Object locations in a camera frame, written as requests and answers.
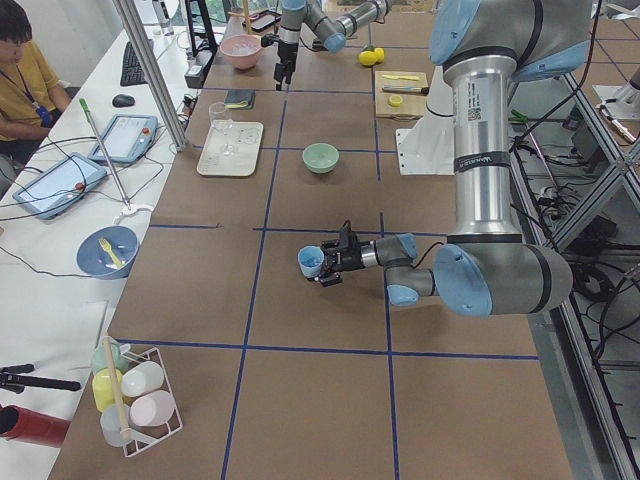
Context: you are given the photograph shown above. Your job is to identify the person in yellow shirt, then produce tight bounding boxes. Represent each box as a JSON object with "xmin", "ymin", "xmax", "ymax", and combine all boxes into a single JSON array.
[{"xmin": 1, "ymin": 1, "xmax": 71, "ymax": 143}]

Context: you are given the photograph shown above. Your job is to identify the mint green cup in rack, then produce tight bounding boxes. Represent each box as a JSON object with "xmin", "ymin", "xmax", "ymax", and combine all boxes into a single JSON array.
[{"xmin": 91, "ymin": 340, "xmax": 130, "ymax": 374}]

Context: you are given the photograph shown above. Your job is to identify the black camera tripod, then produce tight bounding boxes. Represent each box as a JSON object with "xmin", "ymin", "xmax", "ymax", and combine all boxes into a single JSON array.
[{"xmin": 1, "ymin": 364, "xmax": 82, "ymax": 394}]

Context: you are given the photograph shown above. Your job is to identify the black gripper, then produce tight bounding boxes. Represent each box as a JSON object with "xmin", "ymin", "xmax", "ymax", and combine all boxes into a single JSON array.
[
  {"xmin": 308, "ymin": 220, "xmax": 362, "ymax": 287},
  {"xmin": 261, "ymin": 32, "xmax": 300, "ymax": 91}
]

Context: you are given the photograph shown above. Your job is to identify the metal muddler rod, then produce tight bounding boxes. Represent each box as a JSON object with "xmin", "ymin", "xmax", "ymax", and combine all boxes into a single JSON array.
[{"xmin": 382, "ymin": 85, "xmax": 430, "ymax": 96}]

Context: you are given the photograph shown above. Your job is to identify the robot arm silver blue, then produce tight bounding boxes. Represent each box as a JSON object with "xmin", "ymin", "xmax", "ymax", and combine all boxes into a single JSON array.
[
  {"xmin": 261, "ymin": 0, "xmax": 393, "ymax": 91},
  {"xmin": 310, "ymin": 1, "xmax": 592, "ymax": 317}
]

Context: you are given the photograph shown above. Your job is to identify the yellow plastic fork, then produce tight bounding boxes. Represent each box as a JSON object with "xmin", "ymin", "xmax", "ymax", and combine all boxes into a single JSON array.
[{"xmin": 98, "ymin": 237, "xmax": 124, "ymax": 269}]

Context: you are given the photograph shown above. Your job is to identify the clear wine glass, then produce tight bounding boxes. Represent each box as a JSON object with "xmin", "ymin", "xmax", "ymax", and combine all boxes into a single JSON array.
[{"xmin": 208, "ymin": 102, "xmax": 235, "ymax": 156}]

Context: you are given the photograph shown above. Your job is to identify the red bottle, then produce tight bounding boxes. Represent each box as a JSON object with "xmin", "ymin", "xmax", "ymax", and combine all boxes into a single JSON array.
[{"xmin": 1, "ymin": 405, "xmax": 71, "ymax": 448}]

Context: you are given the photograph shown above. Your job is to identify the clear cup in rack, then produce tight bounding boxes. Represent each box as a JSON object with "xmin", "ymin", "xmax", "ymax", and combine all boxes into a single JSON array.
[{"xmin": 100, "ymin": 404, "xmax": 131, "ymax": 447}]

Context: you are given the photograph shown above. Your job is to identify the wooden cutting board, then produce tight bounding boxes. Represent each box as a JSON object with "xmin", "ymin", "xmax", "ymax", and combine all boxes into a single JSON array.
[{"xmin": 374, "ymin": 71, "xmax": 429, "ymax": 118}]

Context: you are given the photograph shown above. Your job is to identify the pink cup in rack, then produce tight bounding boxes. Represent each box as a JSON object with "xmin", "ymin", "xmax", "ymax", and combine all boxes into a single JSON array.
[{"xmin": 130, "ymin": 390, "xmax": 176, "ymax": 427}]

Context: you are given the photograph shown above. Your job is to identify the light blue plastic cup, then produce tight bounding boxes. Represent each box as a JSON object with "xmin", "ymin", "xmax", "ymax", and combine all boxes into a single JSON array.
[{"xmin": 297, "ymin": 246, "xmax": 325, "ymax": 279}]

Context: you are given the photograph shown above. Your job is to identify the green handled metal pole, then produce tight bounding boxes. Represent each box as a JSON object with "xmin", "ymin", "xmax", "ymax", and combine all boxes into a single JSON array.
[{"xmin": 79, "ymin": 98, "xmax": 131, "ymax": 216}]

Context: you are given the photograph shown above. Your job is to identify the far teach pendant tablet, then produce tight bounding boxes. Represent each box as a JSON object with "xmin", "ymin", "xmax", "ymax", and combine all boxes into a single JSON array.
[{"xmin": 101, "ymin": 114, "xmax": 158, "ymax": 165}]

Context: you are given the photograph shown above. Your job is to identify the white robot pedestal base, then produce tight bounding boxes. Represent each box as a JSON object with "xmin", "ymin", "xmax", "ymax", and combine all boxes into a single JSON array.
[{"xmin": 396, "ymin": 66, "xmax": 454, "ymax": 176}]

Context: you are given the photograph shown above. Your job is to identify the half lemon slice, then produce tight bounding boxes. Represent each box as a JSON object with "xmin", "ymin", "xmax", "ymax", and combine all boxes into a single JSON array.
[{"xmin": 388, "ymin": 94, "xmax": 403, "ymax": 108}]

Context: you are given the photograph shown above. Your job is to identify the large yellow lemon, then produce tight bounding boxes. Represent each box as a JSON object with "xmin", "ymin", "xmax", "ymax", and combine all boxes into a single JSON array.
[{"xmin": 358, "ymin": 50, "xmax": 378, "ymax": 67}]

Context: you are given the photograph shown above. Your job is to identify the yellow cup in rack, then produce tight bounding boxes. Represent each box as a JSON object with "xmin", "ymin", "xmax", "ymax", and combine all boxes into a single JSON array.
[{"xmin": 91, "ymin": 368, "xmax": 115, "ymax": 412}]

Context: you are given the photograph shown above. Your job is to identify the black computer mouse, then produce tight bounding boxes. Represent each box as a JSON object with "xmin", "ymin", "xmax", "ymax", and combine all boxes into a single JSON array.
[{"xmin": 112, "ymin": 94, "xmax": 136, "ymax": 108}]

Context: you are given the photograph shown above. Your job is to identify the black keyboard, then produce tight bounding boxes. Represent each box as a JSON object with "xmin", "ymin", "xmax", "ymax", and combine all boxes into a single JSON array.
[{"xmin": 120, "ymin": 41, "xmax": 147, "ymax": 87}]

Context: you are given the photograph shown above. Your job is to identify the cream bear tray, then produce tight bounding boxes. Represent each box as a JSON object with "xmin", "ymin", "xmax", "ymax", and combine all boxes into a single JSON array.
[{"xmin": 196, "ymin": 122, "xmax": 264, "ymax": 177}]

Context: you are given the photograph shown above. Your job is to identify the grey yellow cleaning cloth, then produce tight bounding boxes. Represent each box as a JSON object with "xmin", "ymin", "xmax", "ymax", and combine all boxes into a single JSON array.
[{"xmin": 224, "ymin": 89, "xmax": 256, "ymax": 110}]

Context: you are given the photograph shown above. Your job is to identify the green ceramic bowl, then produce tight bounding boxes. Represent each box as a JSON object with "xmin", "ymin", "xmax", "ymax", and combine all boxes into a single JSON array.
[{"xmin": 302, "ymin": 143, "xmax": 339, "ymax": 174}]

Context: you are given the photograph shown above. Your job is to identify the pink bowl with ice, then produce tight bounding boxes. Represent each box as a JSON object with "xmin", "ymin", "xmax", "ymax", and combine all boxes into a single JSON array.
[{"xmin": 219, "ymin": 34, "xmax": 262, "ymax": 70}]

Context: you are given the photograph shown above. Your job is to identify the blue bowl on side table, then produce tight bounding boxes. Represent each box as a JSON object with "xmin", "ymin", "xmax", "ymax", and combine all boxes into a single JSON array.
[{"xmin": 76, "ymin": 225, "xmax": 139, "ymax": 280}]

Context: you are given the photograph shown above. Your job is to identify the teach pendant tablet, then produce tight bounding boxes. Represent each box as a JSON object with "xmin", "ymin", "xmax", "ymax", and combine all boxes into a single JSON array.
[
  {"xmin": 12, "ymin": 152, "xmax": 107, "ymax": 220},
  {"xmin": 101, "ymin": 114, "xmax": 158, "ymax": 165}
]

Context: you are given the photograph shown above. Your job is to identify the white cup in rack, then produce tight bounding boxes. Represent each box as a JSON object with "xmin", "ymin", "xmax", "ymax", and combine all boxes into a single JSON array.
[{"xmin": 121, "ymin": 361, "xmax": 164, "ymax": 397}]

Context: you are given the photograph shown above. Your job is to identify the near teach pendant tablet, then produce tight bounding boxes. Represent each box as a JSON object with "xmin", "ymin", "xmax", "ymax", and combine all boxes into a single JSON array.
[{"xmin": 12, "ymin": 152, "xmax": 107, "ymax": 220}]

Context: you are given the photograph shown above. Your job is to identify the aluminium frame post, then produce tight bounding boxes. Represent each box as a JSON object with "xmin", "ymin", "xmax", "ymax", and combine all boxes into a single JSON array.
[{"xmin": 113, "ymin": 0, "xmax": 187, "ymax": 152}]

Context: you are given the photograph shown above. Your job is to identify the yellow plastic knife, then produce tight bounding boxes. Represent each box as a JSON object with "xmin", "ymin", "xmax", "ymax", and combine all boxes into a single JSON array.
[{"xmin": 381, "ymin": 74, "xmax": 420, "ymax": 81}]

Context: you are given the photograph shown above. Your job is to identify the small yellow lemon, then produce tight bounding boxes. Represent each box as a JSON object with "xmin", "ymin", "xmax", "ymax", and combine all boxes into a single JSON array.
[{"xmin": 373, "ymin": 47, "xmax": 385, "ymax": 64}]

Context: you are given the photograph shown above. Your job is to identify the white wire cup rack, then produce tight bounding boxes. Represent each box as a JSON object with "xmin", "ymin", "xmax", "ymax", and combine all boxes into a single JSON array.
[{"xmin": 93, "ymin": 336, "xmax": 183, "ymax": 458}]

